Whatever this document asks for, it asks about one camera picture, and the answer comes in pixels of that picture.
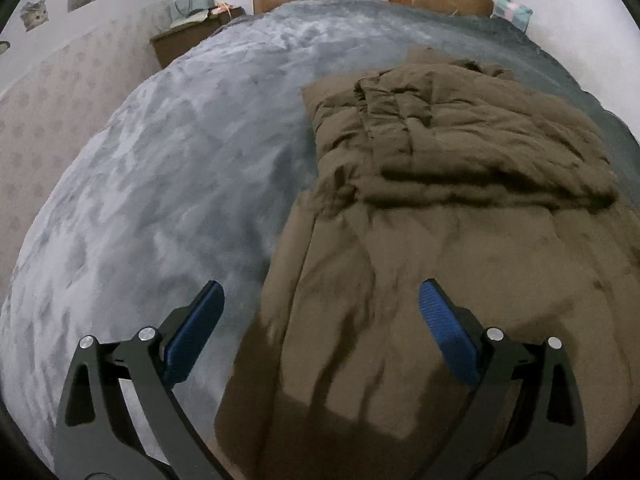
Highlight tabby kitten wall sticker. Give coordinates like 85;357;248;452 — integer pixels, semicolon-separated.
20;0;48;32

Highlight teal cloth bag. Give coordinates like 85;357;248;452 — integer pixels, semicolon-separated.
167;0;216;28

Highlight wooden nightstand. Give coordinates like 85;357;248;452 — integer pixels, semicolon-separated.
150;6;246;68

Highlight checked pillow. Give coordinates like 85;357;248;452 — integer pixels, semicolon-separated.
490;0;533;31

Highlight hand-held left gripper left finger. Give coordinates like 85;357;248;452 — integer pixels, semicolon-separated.
52;280;226;480

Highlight brown puffer jacket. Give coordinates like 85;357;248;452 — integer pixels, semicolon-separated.
215;45;640;480

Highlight grey plush blanket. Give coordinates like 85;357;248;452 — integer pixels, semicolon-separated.
0;0;640;471

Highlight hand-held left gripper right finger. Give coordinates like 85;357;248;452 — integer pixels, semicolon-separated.
419;280;588;480

